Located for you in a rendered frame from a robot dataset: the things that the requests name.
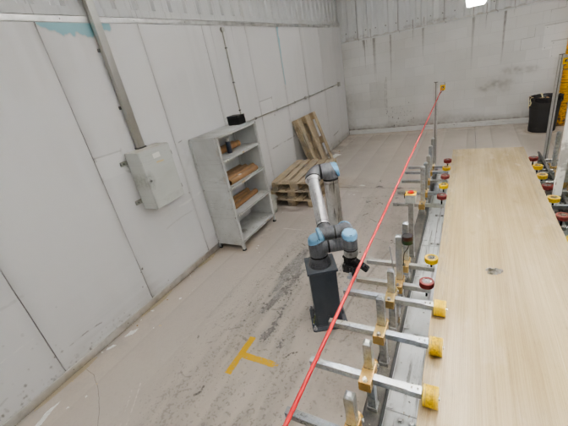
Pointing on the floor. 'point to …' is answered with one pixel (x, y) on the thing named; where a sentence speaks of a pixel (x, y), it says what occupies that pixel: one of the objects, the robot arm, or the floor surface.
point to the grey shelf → (229, 227)
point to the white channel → (561, 162)
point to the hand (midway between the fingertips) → (356, 281)
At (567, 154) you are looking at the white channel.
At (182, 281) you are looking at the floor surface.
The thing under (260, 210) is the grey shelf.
